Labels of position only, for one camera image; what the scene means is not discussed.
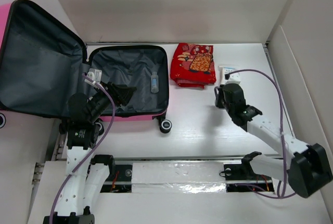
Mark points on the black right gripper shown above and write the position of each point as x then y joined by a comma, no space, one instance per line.
218,103

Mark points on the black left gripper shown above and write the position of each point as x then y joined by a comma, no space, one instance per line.
120,94

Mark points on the white blue tissue pack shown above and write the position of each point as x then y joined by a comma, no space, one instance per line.
221,71

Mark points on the small clear plastic bottle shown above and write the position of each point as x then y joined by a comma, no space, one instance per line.
154,82

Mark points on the red patterned cloth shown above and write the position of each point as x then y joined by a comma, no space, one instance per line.
193,66

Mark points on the pink kids suitcase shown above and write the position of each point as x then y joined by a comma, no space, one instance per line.
42,62

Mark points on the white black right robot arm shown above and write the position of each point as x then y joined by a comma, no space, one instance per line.
303,166

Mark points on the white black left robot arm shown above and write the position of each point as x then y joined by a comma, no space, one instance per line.
86,172

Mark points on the white side board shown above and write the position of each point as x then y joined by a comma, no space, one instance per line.
300,107

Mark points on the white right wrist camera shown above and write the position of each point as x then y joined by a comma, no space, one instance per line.
233,78

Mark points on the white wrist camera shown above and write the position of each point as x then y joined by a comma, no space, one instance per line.
233,78
93,76

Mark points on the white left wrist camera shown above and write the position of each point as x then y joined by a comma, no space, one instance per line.
93,76

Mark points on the metal base rail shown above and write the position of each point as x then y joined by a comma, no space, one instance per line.
236,180

